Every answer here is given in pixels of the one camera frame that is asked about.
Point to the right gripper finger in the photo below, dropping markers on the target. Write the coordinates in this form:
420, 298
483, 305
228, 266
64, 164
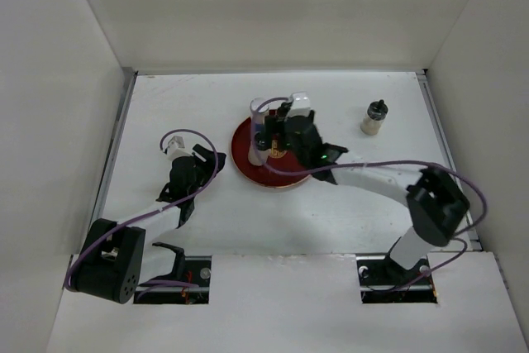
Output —
272, 131
282, 110

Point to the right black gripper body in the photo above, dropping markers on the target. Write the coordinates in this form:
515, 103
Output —
302, 159

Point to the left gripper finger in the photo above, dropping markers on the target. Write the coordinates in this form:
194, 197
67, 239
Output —
218, 160
204, 154

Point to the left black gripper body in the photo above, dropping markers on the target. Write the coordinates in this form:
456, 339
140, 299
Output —
203, 172

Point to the blue label spice jar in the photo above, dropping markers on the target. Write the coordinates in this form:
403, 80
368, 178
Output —
258, 112

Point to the white condiment bottle black cap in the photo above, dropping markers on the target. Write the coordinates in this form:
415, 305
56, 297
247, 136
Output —
259, 150

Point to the clear bottle black stopper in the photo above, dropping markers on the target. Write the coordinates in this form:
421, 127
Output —
374, 117

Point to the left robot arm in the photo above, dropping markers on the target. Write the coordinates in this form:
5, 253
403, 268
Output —
128, 260

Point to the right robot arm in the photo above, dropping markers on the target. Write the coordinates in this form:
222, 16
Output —
428, 191

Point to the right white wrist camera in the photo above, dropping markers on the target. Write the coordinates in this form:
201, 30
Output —
299, 105

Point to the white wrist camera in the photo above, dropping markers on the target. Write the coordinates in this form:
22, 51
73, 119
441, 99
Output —
299, 105
175, 148

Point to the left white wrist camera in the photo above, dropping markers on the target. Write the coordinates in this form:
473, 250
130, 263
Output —
175, 148

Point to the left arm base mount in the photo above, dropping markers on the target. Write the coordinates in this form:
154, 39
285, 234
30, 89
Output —
169, 276

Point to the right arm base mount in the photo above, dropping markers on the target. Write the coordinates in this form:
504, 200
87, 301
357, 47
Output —
383, 282

